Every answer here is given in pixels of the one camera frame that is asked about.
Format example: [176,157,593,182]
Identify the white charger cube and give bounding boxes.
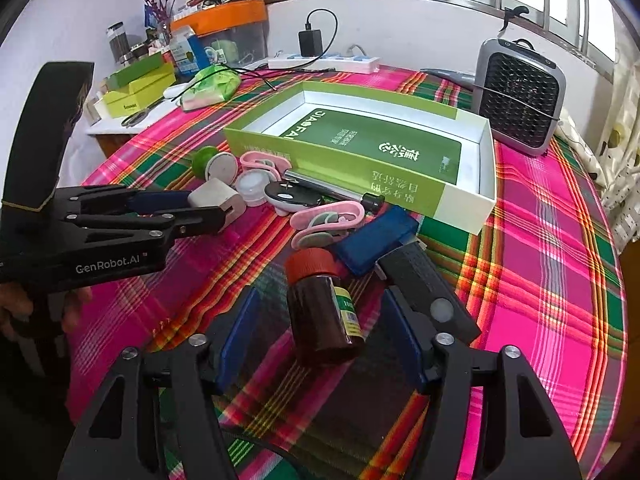
[188,178,247,232]

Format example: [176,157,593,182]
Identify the green white round plug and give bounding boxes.
[191,146,239,185]

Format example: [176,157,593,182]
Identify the translucent white round jar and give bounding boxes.
[234,169,276,207]

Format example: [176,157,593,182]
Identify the pink clip front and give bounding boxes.
[290,200,366,250]

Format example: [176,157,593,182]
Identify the pink clip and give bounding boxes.
[240,151,292,181]
[290,200,366,250]

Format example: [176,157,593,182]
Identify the brown bottle red cap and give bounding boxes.
[284,248,364,367]

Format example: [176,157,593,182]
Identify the blue rectangular box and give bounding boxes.
[330,206,421,276]

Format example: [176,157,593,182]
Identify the black remote fob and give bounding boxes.
[375,240,482,344]

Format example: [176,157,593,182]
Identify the person's left hand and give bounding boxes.
[0,283,92,340]

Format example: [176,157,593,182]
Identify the white side table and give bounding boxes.
[87,101,177,158]

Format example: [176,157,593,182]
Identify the scissors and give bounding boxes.
[120,103,158,128]

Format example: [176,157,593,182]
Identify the pink clip back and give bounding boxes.
[240,151,292,181]

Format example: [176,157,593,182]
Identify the yellow green stacked boxes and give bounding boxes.
[96,58,176,118]

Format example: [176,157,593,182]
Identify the black white round gadget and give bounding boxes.
[264,181,324,217]

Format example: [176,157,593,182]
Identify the green tissue pack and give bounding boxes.
[178,65,241,112]

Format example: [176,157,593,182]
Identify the blue white carton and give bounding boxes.
[169,26,210,78]

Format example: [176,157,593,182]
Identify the dark lidded jar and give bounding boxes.
[106,22,130,64]

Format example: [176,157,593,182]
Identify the plaid tablecloth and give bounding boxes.
[64,65,629,480]

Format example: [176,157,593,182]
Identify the silver black pen torch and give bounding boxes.
[283,169,385,214]

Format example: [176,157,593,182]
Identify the orange lidded storage bin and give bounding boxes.
[171,0,268,67]

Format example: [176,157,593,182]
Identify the black power adapter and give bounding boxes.
[298,22,323,58]

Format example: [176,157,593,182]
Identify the white power strip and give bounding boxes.
[267,54,381,74]

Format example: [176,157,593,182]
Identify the green white cardboard box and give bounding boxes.
[224,81,497,234]

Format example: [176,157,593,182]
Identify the patterned cream curtain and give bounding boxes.
[555,32,639,252]

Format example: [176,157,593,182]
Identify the grey flat handheld device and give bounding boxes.
[421,68,475,91]

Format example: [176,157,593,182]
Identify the grey portable fan heater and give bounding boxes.
[472,38,566,157]

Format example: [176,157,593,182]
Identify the black cable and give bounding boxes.
[169,8,340,104]

